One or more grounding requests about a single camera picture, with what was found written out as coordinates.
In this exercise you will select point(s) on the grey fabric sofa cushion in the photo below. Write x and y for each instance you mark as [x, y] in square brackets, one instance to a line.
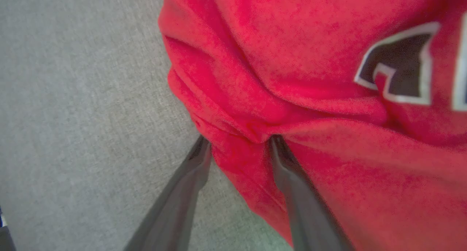
[73, 97]

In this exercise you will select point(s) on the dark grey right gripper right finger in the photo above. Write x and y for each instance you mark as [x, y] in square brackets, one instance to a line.
[306, 207]

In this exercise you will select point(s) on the red Bulls 23 jersey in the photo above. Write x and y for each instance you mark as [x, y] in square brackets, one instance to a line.
[292, 43]

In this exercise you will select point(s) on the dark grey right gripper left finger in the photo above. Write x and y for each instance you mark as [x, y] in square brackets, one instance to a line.
[175, 203]

